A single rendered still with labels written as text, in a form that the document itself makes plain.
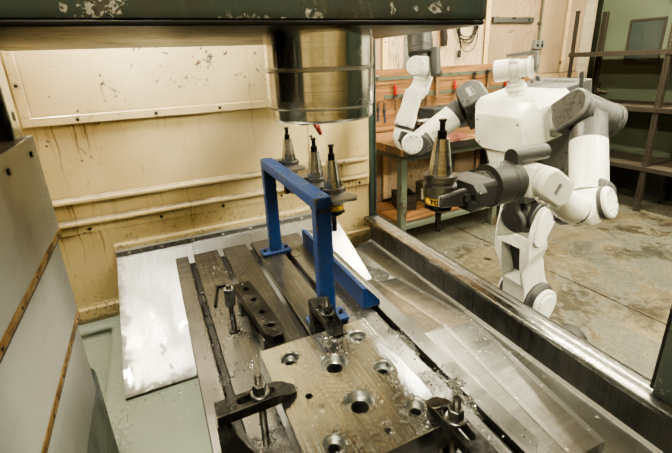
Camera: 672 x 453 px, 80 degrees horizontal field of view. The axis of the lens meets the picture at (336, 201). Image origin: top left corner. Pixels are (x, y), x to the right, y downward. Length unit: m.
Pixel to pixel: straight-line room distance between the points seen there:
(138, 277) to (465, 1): 1.39
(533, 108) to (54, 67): 1.46
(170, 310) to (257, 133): 0.73
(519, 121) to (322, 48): 0.86
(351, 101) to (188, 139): 1.11
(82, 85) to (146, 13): 1.14
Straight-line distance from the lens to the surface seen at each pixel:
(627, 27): 5.55
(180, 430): 1.27
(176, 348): 1.45
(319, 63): 0.55
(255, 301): 1.03
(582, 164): 1.21
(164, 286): 1.60
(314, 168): 1.05
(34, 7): 0.47
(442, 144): 0.76
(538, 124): 1.32
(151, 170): 1.63
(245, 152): 1.66
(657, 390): 1.17
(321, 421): 0.71
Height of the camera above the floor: 1.51
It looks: 19 degrees down
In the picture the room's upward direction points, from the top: 2 degrees counter-clockwise
